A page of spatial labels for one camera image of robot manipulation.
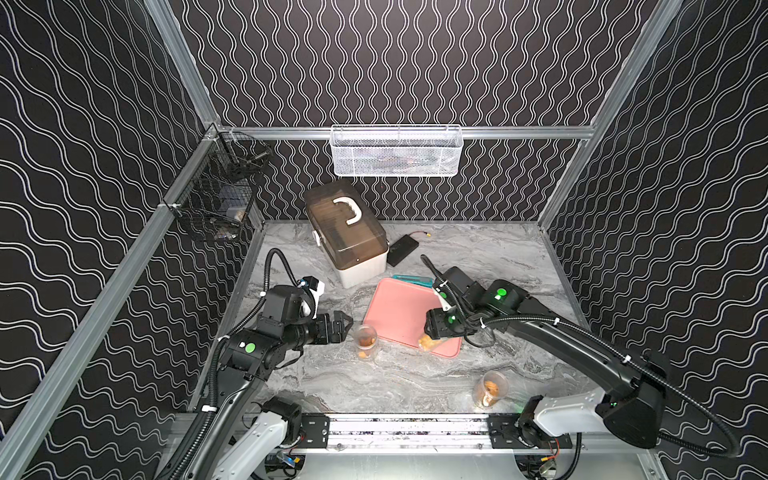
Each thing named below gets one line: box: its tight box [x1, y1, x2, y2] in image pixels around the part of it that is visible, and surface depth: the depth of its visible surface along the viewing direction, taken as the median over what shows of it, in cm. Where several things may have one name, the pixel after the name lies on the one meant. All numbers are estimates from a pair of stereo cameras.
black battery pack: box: [387, 234, 419, 267], surface depth 114 cm
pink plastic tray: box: [363, 277, 463, 358], surface depth 99 cm
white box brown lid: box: [304, 179, 389, 289], surface depth 100 cm
